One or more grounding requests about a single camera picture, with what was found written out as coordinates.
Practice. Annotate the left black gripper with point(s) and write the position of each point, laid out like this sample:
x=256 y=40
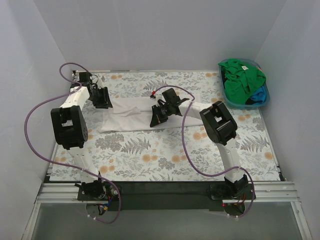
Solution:
x=100 y=97

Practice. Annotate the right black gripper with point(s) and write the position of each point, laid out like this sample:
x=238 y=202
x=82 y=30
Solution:
x=160 y=114

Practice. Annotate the white t-shirt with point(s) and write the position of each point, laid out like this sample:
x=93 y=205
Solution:
x=134 y=114

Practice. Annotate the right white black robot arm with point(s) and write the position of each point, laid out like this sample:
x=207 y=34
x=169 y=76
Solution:
x=220 y=127

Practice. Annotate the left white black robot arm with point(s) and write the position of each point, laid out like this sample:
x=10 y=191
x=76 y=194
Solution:
x=71 y=132

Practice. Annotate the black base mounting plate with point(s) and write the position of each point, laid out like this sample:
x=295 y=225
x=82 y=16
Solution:
x=165 y=195

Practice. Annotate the green t-shirt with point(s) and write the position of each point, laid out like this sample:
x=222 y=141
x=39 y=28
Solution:
x=240 y=80

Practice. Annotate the blue plastic laundry basket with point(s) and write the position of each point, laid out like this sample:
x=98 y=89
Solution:
x=265 y=100

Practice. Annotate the blue t-shirt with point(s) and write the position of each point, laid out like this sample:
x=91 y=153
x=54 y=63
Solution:
x=258 y=97

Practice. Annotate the aluminium frame rail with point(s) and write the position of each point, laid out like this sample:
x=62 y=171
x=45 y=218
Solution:
x=265 y=191

